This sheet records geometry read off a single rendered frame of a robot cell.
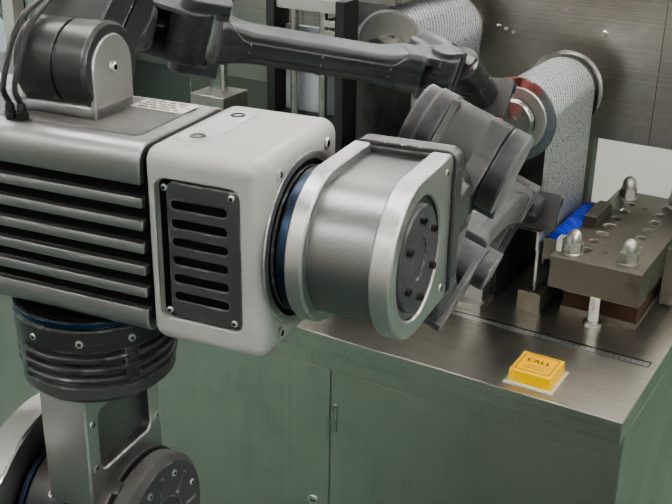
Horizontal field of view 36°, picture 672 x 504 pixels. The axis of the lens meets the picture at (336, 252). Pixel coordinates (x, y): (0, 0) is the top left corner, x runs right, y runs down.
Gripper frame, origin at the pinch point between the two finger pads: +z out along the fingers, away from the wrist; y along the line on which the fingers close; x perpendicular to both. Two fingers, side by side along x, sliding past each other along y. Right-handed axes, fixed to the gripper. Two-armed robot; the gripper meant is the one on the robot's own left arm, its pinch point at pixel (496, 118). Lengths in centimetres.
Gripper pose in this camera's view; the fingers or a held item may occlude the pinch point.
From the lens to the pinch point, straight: 180.8
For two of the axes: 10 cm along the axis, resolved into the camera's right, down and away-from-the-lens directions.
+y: 8.5, 2.0, -4.9
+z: 4.1, 3.3, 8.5
